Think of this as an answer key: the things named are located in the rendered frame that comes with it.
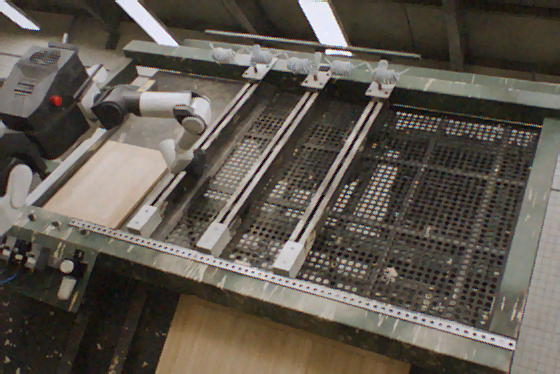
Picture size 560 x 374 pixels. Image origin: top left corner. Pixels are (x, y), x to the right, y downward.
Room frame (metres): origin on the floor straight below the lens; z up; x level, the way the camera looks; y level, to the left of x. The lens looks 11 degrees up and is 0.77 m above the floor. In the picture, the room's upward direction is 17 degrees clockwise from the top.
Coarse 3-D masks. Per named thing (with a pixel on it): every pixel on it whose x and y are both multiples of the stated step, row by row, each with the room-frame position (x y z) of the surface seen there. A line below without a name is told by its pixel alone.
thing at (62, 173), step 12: (144, 84) 3.07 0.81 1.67; (156, 84) 3.08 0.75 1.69; (96, 132) 2.87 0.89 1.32; (108, 132) 2.89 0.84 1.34; (84, 144) 2.82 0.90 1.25; (96, 144) 2.84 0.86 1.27; (72, 156) 2.78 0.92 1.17; (84, 156) 2.80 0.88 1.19; (60, 168) 2.74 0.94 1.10; (72, 168) 2.76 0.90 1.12; (48, 180) 2.70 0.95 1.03; (60, 180) 2.72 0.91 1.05; (36, 192) 2.66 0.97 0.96; (48, 192) 2.68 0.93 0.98; (36, 204) 2.64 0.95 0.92
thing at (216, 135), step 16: (256, 64) 2.80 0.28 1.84; (272, 64) 2.88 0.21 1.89; (256, 80) 2.84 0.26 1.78; (240, 96) 2.82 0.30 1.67; (256, 96) 2.87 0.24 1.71; (224, 112) 2.75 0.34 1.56; (240, 112) 2.78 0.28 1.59; (224, 128) 2.70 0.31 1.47; (208, 144) 2.62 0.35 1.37; (208, 160) 2.66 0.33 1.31; (176, 176) 2.55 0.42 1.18; (160, 192) 2.48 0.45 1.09; (176, 192) 2.51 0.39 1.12; (144, 208) 2.44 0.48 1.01; (160, 208) 2.45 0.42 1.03; (128, 224) 2.39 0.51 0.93; (144, 224) 2.38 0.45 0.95
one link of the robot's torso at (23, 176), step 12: (24, 168) 2.07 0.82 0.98; (12, 180) 2.06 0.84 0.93; (24, 180) 2.09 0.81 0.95; (12, 192) 2.07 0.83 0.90; (24, 192) 2.11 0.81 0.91; (0, 204) 2.05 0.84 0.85; (12, 204) 2.09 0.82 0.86; (0, 216) 2.08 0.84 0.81; (12, 216) 2.11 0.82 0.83; (0, 228) 2.11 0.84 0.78
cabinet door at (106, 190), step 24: (120, 144) 2.82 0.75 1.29; (96, 168) 2.74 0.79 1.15; (120, 168) 2.71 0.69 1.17; (144, 168) 2.68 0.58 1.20; (72, 192) 2.66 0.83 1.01; (96, 192) 2.63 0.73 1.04; (120, 192) 2.61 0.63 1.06; (144, 192) 2.58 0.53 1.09; (72, 216) 2.56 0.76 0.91; (96, 216) 2.53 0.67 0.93; (120, 216) 2.51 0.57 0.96
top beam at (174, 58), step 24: (144, 48) 3.19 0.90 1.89; (168, 48) 3.15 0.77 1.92; (192, 48) 3.11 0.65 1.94; (192, 72) 3.12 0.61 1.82; (216, 72) 3.04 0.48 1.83; (240, 72) 2.97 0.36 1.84; (288, 72) 2.84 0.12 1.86; (360, 72) 2.73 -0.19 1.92; (360, 96) 2.75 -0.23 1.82; (408, 96) 2.64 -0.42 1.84; (432, 96) 2.58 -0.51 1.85; (456, 96) 2.53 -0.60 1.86; (480, 96) 2.49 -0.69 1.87; (504, 96) 2.46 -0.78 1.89; (528, 96) 2.44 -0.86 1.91; (552, 96) 2.41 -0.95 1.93; (504, 120) 2.51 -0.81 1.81; (528, 120) 2.46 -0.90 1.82
